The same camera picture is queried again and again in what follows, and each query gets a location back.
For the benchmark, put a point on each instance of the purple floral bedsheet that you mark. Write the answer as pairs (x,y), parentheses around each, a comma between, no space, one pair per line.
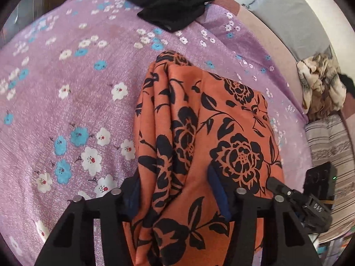
(69,88)

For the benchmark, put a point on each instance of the striped floral cushion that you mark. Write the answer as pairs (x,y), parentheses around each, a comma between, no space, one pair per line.
(332,141)

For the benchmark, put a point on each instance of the black garment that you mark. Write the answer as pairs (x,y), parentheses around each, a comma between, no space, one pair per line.
(172,4)

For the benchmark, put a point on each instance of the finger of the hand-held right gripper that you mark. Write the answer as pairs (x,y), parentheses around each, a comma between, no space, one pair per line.
(285,194)

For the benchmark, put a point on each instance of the grey pillow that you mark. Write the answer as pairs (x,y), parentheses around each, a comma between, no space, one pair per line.
(291,13)

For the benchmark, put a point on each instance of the pink mattress cover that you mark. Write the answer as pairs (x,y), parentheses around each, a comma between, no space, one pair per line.
(255,30)

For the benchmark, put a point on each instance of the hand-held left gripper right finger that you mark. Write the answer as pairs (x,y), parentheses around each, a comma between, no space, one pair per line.
(219,194)

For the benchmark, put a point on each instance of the black cloth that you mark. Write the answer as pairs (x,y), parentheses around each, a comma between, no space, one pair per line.
(349,84)

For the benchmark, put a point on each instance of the orange black floral shirt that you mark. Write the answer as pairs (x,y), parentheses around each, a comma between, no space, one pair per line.
(199,144)

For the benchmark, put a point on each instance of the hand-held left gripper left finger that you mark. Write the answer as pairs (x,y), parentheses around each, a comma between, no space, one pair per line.
(111,221)

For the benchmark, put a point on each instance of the beige patterned blanket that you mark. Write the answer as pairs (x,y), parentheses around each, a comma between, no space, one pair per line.
(321,83)

